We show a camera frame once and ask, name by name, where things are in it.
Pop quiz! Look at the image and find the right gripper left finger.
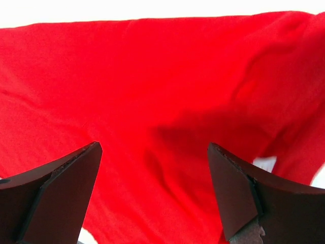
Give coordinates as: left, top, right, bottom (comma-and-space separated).
1, 142, 103, 243

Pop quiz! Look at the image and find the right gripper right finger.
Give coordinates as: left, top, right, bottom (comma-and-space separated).
208, 143, 324, 243

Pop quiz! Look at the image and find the red t shirt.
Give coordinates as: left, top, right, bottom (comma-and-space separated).
1, 12, 324, 243

